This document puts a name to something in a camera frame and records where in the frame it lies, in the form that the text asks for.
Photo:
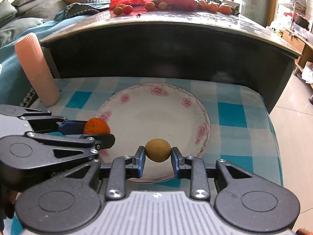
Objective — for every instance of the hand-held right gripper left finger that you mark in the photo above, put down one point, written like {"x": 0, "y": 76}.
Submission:
{"x": 140, "y": 162}

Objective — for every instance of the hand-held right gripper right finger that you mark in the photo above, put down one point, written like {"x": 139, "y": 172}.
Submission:
{"x": 174, "y": 164}

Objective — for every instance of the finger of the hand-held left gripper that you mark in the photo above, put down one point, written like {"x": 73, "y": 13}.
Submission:
{"x": 73, "y": 127}
{"x": 105, "y": 140}

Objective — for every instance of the orange tangerine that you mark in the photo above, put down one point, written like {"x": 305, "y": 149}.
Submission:
{"x": 150, "y": 6}
{"x": 225, "y": 8}
{"x": 96, "y": 126}
{"x": 203, "y": 4}
{"x": 213, "y": 7}

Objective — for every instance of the yellow-green round fruit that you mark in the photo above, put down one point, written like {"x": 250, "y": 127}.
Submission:
{"x": 158, "y": 150}

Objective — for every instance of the white floral plate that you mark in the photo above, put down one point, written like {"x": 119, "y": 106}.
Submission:
{"x": 151, "y": 117}

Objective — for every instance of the houndstooth cloth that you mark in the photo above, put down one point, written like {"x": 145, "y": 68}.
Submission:
{"x": 29, "y": 99}

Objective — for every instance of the pink ribbed cylinder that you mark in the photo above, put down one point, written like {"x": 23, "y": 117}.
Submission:
{"x": 36, "y": 71}

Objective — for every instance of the blue white checkered cloth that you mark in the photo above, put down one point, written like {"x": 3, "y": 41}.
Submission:
{"x": 229, "y": 117}

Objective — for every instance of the teal blanket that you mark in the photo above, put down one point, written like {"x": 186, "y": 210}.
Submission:
{"x": 9, "y": 61}

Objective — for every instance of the dark coffee table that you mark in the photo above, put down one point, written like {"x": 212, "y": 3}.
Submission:
{"x": 171, "y": 61}

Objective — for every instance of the dark patterned cushion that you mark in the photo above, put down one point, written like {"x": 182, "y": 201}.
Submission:
{"x": 83, "y": 9}

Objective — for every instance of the yellow round fruit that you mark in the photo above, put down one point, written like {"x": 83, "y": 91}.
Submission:
{"x": 117, "y": 10}

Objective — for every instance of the red tomato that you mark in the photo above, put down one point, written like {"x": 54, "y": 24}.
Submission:
{"x": 127, "y": 9}

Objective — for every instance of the grey sofa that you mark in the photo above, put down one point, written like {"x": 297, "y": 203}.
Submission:
{"x": 31, "y": 2}

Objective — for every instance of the yellow red fruit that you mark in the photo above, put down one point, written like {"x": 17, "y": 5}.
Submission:
{"x": 162, "y": 5}

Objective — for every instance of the wooden media shelf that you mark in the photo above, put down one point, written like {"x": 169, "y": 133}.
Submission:
{"x": 297, "y": 44}

